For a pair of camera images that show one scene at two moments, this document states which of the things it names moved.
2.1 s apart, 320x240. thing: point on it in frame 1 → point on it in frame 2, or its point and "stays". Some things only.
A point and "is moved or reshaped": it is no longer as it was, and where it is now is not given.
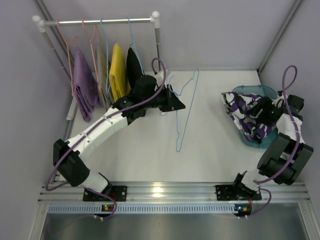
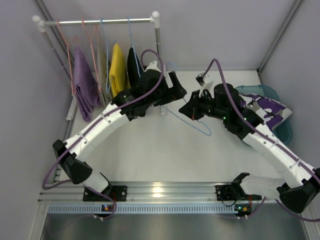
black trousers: (135, 71) stays
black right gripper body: (258, 113) → (196, 104)
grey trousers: (104, 95) stays
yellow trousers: (119, 83) stays
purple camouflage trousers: (238, 106) is moved or reshaped
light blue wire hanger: (107, 88) stays
